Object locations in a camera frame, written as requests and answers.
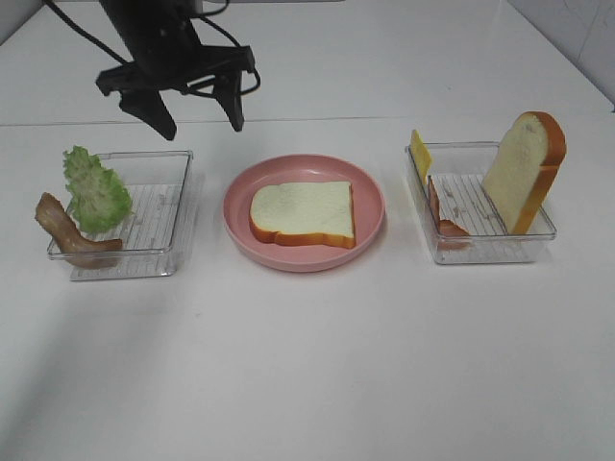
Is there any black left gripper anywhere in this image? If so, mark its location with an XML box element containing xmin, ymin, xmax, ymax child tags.
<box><xmin>96</xmin><ymin>1</ymin><xmax>256</xmax><ymax>140</ymax></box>

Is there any green lettuce leaf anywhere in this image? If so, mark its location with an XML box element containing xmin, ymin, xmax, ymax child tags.
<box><xmin>62</xmin><ymin>146</ymin><xmax>133</xmax><ymax>233</ymax></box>

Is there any bread slice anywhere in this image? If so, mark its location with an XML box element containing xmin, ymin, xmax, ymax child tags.
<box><xmin>249</xmin><ymin>181</ymin><xmax>356</xmax><ymax>249</ymax></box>

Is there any yellow cheese slice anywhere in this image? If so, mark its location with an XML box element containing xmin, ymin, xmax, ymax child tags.
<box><xmin>409</xmin><ymin>130</ymin><xmax>432</xmax><ymax>185</ymax></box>

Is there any clear plastic tray left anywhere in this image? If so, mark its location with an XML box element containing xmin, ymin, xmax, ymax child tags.
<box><xmin>47</xmin><ymin>151</ymin><xmax>200</xmax><ymax>281</ymax></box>

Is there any clear plastic tray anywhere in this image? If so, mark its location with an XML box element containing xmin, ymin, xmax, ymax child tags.
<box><xmin>47</xmin><ymin>151</ymin><xmax>200</xmax><ymax>281</ymax></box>
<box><xmin>405</xmin><ymin>141</ymin><xmax>556</xmax><ymax>265</ymax></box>

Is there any pink round plate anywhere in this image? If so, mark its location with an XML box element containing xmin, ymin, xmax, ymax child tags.
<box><xmin>223</xmin><ymin>155</ymin><xmax>385</xmax><ymax>272</ymax></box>

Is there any clear plastic tray right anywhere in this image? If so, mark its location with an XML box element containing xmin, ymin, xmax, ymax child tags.
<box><xmin>405</xmin><ymin>141</ymin><xmax>556</xmax><ymax>265</ymax></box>

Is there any bread slice right tray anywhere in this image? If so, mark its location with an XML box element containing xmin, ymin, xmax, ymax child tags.
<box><xmin>482</xmin><ymin>111</ymin><xmax>567</xmax><ymax>234</ymax></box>

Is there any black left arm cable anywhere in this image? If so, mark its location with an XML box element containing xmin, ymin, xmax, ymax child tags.
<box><xmin>42</xmin><ymin>0</ymin><xmax>263</xmax><ymax>97</ymax></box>

